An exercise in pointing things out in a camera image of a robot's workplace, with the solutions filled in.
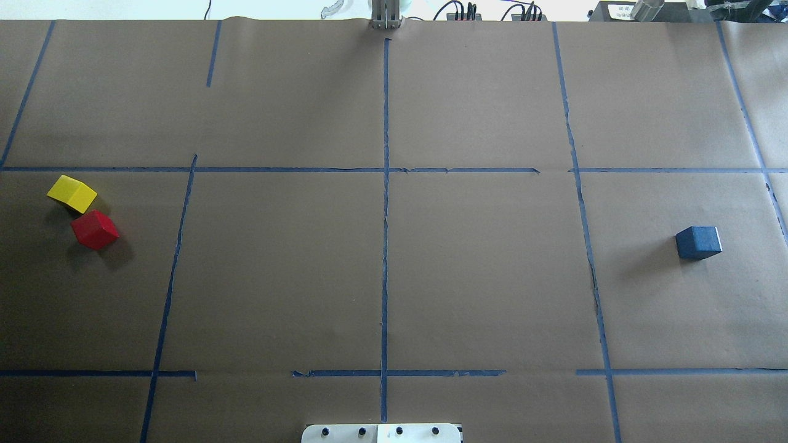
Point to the metal cup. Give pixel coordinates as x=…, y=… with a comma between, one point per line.
x=646, y=10

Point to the black box under cup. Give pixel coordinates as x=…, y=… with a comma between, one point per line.
x=669, y=12

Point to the yellow wooden cube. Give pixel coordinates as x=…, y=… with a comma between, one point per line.
x=73, y=193

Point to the aluminium frame post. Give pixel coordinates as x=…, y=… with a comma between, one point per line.
x=385, y=14

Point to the power strip with plugs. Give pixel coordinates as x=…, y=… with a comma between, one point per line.
x=461, y=12

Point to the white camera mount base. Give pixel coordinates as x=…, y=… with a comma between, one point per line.
x=383, y=432

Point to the red wooden cube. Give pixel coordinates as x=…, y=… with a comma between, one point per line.
x=94, y=230

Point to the blue wooden cube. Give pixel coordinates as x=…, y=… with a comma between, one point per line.
x=698, y=242

